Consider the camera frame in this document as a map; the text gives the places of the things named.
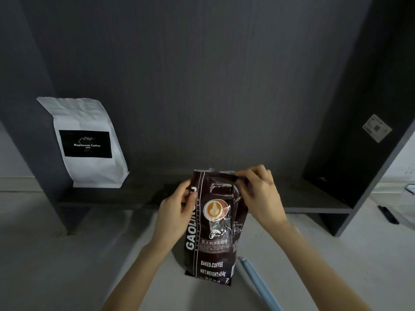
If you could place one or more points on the person's right thumb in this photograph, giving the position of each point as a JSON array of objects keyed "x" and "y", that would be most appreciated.
[{"x": 243, "y": 190}]

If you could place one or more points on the black remote control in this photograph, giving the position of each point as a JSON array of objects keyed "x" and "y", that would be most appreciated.
[{"x": 388, "y": 215}]

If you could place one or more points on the person's right forearm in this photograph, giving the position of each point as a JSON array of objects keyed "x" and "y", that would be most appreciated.
[{"x": 321, "y": 272}]

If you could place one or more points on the light blue pen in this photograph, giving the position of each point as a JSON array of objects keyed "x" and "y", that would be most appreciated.
[{"x": 257, "y": 281}]

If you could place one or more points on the silver metal object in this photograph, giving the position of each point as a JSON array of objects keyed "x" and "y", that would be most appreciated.
[{"x": 410, "y": 188}]

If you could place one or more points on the person's left forearm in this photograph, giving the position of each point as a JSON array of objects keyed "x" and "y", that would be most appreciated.
[{"x": 136, "y": 278}]

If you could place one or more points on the person's left hand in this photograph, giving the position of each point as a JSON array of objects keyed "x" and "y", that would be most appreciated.
[{"x": 171, "y": 216}]

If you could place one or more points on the white sticker label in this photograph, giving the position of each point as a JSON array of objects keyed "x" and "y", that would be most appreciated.
[{"x": 377, "y": 128}]

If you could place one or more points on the person's left thumb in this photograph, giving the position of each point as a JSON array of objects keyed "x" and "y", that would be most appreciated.
[{"x": 191, "y": 204}]

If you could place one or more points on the dark brown coffee bag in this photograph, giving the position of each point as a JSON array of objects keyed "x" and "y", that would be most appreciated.
[{"x": 214, "y": 229}]

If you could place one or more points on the white coffee bag black label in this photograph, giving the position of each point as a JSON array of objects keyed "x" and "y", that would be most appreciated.
[{"x": 87, "y": 142}]

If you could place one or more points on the dark grey shelf unit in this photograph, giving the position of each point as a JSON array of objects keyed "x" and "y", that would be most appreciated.
[{"x": 207, "y": 103}]

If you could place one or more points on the person's right hand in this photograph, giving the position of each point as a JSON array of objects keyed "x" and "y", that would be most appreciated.
[{"x": 264, "y": 200}]

